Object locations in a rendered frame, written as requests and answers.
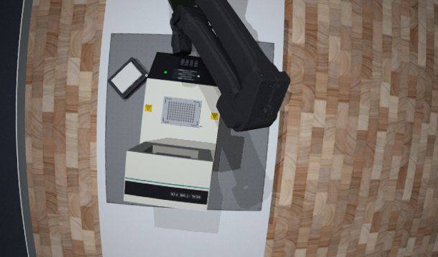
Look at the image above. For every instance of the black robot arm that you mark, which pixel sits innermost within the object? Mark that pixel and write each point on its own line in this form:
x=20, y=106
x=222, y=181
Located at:
x=235, y=61

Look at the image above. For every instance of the white thermal cycler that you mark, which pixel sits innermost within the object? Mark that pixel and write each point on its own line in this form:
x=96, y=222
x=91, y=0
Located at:
x=179, y=117

